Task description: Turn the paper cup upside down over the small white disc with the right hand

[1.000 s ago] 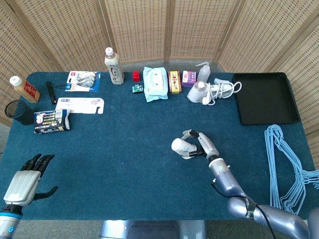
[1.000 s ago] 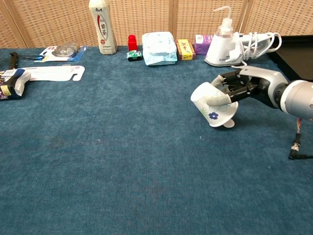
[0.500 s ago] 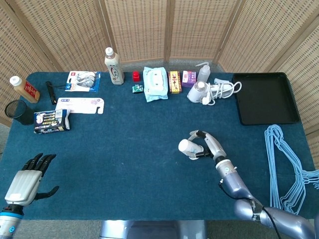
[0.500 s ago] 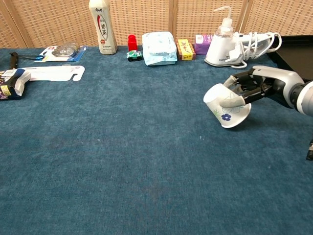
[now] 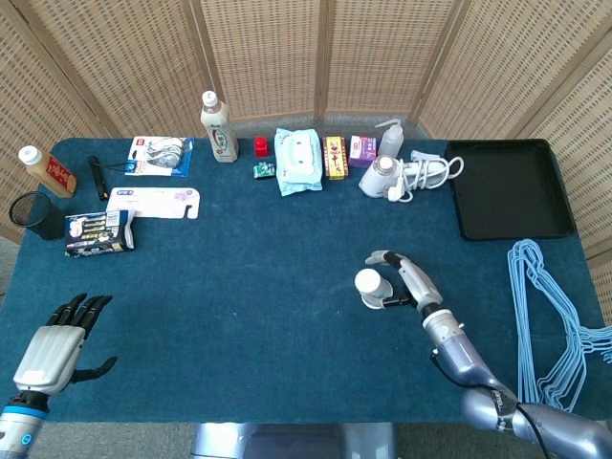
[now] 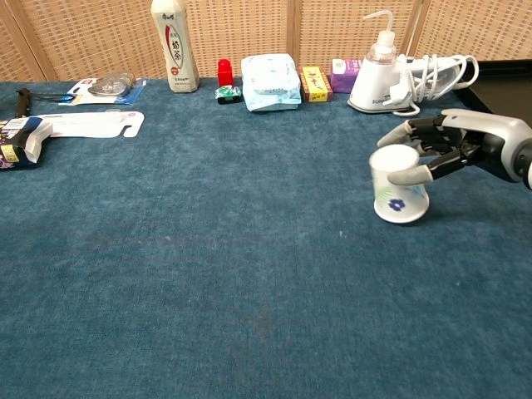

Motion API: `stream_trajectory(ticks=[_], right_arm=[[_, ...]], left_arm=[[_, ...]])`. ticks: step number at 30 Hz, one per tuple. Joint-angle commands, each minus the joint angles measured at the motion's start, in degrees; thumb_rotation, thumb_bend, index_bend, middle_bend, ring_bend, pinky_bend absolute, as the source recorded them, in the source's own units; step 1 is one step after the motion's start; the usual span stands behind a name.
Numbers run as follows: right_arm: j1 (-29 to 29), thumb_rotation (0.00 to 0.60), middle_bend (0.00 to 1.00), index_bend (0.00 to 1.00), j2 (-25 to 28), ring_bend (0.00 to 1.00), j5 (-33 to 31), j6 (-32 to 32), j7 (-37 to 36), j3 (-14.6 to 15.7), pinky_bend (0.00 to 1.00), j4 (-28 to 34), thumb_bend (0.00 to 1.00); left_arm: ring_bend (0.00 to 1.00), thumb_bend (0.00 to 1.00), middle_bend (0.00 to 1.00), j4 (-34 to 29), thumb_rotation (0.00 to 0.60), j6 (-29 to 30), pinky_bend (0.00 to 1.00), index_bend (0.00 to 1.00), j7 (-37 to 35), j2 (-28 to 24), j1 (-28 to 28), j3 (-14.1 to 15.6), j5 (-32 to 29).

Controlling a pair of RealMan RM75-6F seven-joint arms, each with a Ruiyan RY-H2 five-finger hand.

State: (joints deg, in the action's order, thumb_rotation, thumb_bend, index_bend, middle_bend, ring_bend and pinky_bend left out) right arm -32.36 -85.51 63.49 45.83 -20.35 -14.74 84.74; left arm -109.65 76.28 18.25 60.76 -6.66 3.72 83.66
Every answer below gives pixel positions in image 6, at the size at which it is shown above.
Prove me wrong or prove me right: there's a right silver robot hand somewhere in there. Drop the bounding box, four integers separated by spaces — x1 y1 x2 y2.
376 108 532 186

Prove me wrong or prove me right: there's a white flower-print paper cup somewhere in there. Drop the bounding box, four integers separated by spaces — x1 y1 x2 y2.
368 144 430 224

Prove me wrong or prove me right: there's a black tray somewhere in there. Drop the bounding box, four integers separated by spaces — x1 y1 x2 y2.
452 59 532 128

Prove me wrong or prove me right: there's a purple box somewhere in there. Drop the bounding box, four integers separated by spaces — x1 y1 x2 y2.
330 58 363 95

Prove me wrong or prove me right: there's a yellow and red box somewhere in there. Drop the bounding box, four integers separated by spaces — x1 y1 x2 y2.
298 66 334 103

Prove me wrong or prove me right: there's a light blue tissue pack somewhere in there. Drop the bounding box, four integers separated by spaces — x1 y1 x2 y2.
240 53 303 112

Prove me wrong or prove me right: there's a small green toy car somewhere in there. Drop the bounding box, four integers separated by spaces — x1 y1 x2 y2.
214 85 243 105

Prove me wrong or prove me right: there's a blue tablecloth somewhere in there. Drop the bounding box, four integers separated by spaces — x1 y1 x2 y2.
0 76 532 399

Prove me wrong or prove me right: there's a milk tea plastic bottle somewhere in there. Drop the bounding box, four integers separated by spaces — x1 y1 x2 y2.
150 0 201 94

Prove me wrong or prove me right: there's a blue-card blister pack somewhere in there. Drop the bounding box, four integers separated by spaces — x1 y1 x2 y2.
57 71 150 106

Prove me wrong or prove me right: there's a white card package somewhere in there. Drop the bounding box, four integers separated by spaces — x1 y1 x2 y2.
36 110 145 140

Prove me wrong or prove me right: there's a wicker folding screen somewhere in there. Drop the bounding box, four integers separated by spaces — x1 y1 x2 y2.
0 0 532 83

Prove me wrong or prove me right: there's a dark navy snack bag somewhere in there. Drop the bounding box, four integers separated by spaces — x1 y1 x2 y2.
0 116 54 171

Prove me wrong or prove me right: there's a white power cord with plug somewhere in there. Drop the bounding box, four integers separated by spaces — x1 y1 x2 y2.
382 53 480 117

